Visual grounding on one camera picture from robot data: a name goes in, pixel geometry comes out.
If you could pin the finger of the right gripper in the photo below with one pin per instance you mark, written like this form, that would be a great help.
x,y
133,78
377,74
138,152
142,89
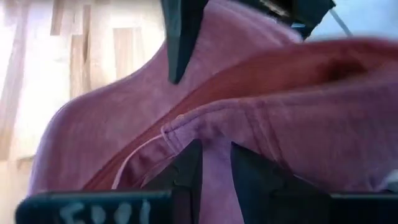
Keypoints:
x,y
183,34
308,15

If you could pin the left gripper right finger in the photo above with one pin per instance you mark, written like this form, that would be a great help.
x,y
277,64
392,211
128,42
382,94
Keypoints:
x,y
280,199

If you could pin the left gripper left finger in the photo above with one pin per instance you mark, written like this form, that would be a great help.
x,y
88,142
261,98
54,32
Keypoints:
x,y
93,208

